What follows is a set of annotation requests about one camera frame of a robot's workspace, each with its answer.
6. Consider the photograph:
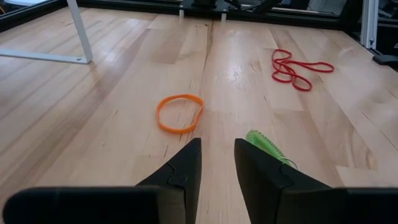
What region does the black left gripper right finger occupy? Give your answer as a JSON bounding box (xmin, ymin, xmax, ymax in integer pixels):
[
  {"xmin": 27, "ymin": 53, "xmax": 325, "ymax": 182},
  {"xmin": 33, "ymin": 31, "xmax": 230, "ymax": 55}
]
[{"xmin": 233, "ymin": 138, "xmax": 398, "ymax": 224}]

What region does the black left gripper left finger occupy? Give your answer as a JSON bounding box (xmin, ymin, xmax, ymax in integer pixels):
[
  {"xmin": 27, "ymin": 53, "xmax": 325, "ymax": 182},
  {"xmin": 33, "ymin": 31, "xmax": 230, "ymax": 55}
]
[{"xmin": 2, "ymin": 138, "xmax": 203, "ymax": 224}]

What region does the red rubber band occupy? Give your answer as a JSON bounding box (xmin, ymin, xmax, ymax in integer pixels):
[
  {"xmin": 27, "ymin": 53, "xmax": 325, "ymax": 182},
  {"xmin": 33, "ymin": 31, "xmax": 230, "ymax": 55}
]
[
  {"xmin": 279, "ymin": 60, "xmax": 336, "ymax": 74},
  {"xmin": 271, "ymin": 49, "xmax": 313, "ymax": 93}
]

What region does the green spiral hair tie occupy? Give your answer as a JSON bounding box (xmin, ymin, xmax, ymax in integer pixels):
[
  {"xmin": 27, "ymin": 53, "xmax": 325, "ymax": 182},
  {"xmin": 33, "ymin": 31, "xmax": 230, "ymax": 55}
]
[{"xmin": 245, "ymin": 129, "xmax": 299, "ymax": 170}]

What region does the white perforated riser shelf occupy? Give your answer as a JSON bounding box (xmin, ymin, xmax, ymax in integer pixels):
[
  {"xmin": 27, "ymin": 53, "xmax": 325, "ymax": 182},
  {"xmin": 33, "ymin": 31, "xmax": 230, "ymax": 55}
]
[{"xmin": 0, "ymin": 0, "xmax": 94, "ymax": 65}]

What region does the silver aluminium post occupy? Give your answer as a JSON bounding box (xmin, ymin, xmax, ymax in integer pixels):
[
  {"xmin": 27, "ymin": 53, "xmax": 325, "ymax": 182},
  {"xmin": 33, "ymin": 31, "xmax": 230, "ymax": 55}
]
[{"xmin": 360, "ymin": 0, "xmax": 379, "ymax": 50}]

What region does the yellow rubber band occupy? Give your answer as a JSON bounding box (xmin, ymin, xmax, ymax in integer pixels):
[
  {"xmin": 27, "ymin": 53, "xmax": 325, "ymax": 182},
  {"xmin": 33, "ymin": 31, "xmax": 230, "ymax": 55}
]
[{"xmin": 157, "ymin": 93, "xmax": 205, "ymax": 134}]

